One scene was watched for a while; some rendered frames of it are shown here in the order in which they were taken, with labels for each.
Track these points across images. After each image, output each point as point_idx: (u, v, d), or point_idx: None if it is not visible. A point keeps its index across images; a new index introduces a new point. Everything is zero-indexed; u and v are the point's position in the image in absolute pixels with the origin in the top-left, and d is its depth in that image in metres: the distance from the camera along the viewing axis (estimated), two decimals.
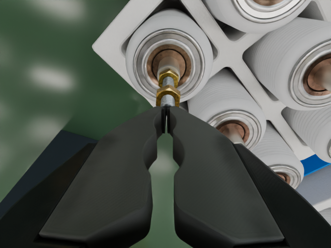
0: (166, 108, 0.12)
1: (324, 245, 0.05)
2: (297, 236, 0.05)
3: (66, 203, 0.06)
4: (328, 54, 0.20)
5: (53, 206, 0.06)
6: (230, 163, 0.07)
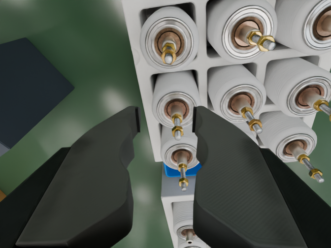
0: (140, 108, 0.13)
1: None
2: None
3: (43, 210, 0.06)
4: (247, 92, 0.35)
5: (29, 215, 0.06)
6: (255, 167, 0.07)
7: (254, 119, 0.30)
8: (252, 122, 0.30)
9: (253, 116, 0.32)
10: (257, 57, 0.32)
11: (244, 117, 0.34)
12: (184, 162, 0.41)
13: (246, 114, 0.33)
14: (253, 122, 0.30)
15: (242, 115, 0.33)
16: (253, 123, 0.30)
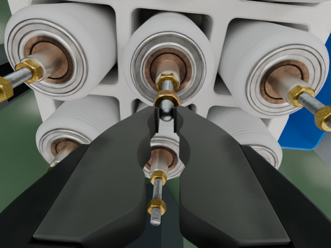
0: (159, 108, 0.13)
1: None
2: (303, 239, 0.05)
3: (60, 205, 0.06)
4: (147, 61, 0.19)
5: (47, 208, 0.06)
6: (236, 164, 0.07)
7: (179, 104, 0.14)
8: (178, 101, 0.14)
9: None
10: (86, 40, 0.19)
11: (160, 78, 0.16)
12: None
13: (171, 84, 0.16)
14: (179, 102, 0.13)
15: (167, 76, 0.16)
16: (178, 103, 0.13)
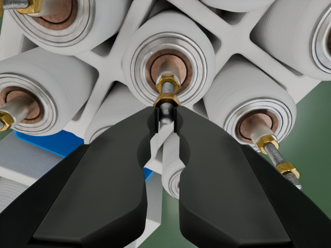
0: (159, 108, 0.13)
1: None
2: (304, 239, 0.05)
3: (60, 205, 0.06)
4: (188, 60, 0.19)
5: (47, 208, 0.06)
6: (236, 163, 0.07)
7: (163, 93, 0.13)
8: (156, 100, 0.13)
9: (170, 90, 0.15)
10: (241, 7, 0.17)
11: None
12: (13, 113, 0.20)
13: (161, 88, 0.16)
14: (157, 100, 0.13)
15: (158, 91, 0.17)
16: (158, 101, 0.13)
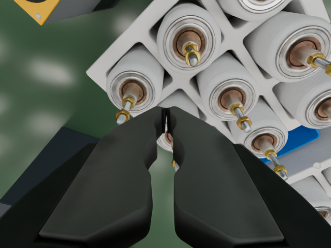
0: (166, 108, 0.12)
1: (324, 245, 0.05)
2: (297, 236, 0.05)
3: (66, 203, 0.06)
4: (229, 88, 0.32)
5: (53, 206, 0.06)
6: (230, 163, 0.07)
7: (237, 121, 0.28)
8: (238, 126, 0.28)
9: (238, 114, 0.29)
10: (215, 54, 0.30)
11: None
12: None
13: (236, 114, 0.30)
14: (238, 126, 0.28)
15: None
16: (239, 126, 0.27)
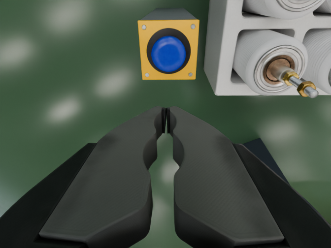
0: (166, 108, 0.12)
1: (324, 245, 0.05)
2: (297, 236, 0.05)
3: (66, 203, 0.06)
4: None
5: (53, 206, 0.06)
6: (230, 163, 0.07)
7: None
8: None
9: None
10: None
11: None
12: None
13: None
14: None
15: None
16: None
